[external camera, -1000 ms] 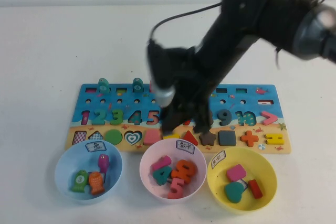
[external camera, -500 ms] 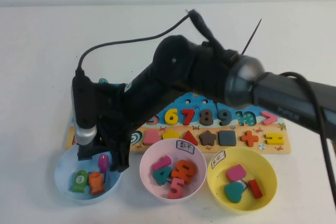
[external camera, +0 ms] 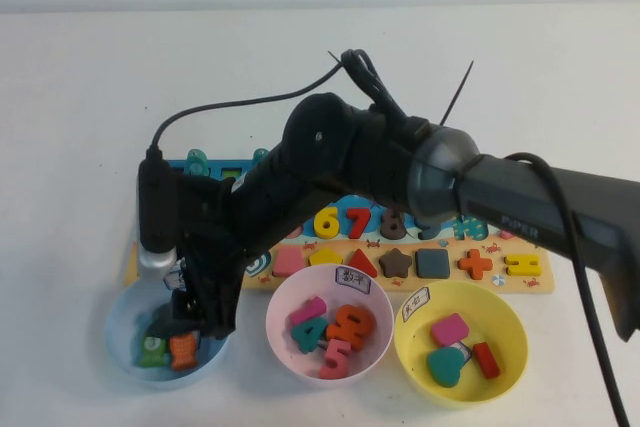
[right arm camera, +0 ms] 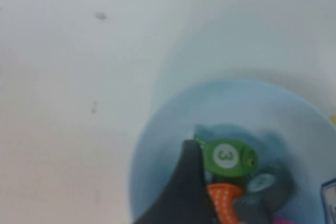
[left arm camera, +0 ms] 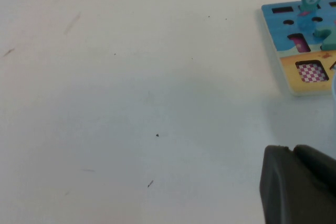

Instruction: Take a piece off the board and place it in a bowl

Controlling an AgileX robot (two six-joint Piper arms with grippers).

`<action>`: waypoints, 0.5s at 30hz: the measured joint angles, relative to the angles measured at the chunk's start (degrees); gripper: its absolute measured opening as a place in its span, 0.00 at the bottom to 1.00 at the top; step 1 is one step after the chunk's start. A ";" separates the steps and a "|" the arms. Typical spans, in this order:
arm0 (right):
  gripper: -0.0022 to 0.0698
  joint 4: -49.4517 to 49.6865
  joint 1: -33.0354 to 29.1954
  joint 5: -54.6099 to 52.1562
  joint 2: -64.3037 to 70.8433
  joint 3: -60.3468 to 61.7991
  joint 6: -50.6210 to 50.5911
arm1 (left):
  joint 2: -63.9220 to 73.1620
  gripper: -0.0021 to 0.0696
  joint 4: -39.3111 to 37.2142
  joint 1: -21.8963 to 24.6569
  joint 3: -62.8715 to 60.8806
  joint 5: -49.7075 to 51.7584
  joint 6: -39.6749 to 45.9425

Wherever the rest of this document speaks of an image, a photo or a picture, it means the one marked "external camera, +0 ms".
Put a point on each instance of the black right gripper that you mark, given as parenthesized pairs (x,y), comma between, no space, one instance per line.
(260,202)

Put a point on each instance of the pink trapezoid piece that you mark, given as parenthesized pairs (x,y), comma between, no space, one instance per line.
(289,263)

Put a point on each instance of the light blue plastic bowl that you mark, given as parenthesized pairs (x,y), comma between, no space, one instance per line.
(125,352)

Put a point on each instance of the pink number one piece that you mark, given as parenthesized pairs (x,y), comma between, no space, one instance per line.
(307,311)

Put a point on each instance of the teal number four piece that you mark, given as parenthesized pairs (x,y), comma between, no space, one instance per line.
(312,337)

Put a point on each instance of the light pink plastic bowl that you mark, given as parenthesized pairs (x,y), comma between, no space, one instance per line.
(300,372)

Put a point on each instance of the yellow pentagon piece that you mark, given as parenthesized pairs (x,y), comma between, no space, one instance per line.
(326,258)

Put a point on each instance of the orange number ten piece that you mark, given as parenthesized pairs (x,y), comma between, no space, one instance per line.
(337,329)

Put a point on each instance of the yellow number six piece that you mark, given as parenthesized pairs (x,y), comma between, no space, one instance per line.
(320,227)

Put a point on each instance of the pink number five piece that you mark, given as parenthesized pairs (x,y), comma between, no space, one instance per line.
(336,369)

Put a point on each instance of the red triangle piece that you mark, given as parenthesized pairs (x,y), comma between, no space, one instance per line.
(361,267)

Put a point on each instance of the red number seven piece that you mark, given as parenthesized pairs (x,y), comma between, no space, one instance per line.
(359,224)

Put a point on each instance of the brown star piece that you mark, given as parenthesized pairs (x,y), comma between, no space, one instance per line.
(396,263)

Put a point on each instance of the brown number eight piece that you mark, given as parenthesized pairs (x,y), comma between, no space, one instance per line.
(387,231)

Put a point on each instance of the dark grey square piece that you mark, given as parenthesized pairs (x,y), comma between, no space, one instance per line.
(433,263)

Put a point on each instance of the grey number nine piece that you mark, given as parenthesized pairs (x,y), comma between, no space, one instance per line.
(430,233)

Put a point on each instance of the pink rectangle piece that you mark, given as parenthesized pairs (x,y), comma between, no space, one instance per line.
(450,329)

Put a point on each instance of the teal heart piece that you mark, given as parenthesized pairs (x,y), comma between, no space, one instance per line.
(445,368)

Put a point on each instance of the colourful wooden puzzle board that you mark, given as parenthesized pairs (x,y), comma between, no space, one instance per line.
(452,243)

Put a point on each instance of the orange plus sign piece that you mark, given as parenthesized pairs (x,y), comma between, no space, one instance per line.
(475,263)

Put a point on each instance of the red bar piece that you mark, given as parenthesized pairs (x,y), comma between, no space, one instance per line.
(486,360)

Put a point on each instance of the yellow plastic bowl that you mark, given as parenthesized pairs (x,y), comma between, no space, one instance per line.
(505,347)

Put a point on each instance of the pink greater-than sign piece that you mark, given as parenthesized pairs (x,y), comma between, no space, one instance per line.
(507,235)

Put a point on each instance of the yellow equals sign piece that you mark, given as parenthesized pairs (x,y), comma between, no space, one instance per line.
(523,260)

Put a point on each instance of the orange wooden fish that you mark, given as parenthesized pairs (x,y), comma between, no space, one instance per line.
(182,352)

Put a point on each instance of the green wooden fish three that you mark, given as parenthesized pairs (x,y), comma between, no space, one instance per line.
(152,352)

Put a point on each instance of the teal wooden fish two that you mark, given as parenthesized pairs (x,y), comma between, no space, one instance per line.
(196,162)

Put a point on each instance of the teal wooden fish four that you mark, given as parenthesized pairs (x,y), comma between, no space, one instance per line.
(260,154)

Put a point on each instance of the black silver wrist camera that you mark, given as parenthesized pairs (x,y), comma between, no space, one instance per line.
(157,207)

